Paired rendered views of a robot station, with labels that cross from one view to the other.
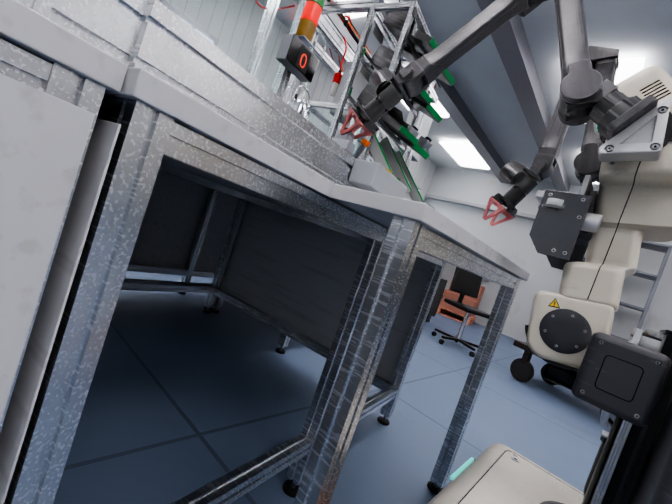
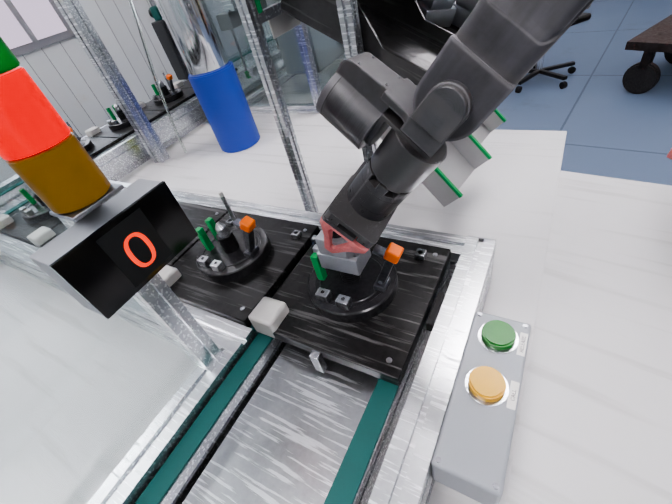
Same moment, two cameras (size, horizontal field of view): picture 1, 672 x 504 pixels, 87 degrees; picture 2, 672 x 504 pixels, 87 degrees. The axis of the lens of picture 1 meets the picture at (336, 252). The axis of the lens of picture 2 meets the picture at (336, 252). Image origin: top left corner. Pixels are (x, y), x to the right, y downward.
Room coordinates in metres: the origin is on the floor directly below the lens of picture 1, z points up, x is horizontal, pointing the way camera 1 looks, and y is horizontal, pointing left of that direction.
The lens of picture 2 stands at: (0.77, 0.05, 1.38)
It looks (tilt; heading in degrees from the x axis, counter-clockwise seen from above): 42 degrees down; 8
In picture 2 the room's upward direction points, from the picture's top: 16 degrees counter-clockwise
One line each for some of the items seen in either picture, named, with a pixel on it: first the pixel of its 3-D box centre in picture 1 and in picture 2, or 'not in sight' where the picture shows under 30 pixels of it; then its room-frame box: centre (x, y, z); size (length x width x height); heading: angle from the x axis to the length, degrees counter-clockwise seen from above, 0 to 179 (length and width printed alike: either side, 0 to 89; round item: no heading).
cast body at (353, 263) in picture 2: (342, 139); (335, 243); (1.15, 0.10, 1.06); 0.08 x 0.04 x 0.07; 60
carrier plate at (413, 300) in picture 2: not in sight; (354, 289); (1.14, 0.09, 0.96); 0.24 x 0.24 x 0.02; 59
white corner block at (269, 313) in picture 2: not in sight; (270, 317); (1.11, 0.22, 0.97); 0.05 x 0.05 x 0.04; 59
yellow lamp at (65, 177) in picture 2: (305, 32); (62, 172); (1.04, 0.29, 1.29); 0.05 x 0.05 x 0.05
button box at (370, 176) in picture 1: (379, 184); (484, 396); (0.96, -0.05, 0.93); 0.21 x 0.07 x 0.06; 149
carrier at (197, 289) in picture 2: not in sight; (226, 239); (1.27, 0.31, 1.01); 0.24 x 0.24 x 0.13; 59
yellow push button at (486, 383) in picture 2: not in sight; (486, 385); (0.96, -0.05, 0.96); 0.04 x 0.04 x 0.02
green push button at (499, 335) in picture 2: not in sight; (498, 336); (1.02, -0.09, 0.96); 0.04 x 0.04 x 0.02
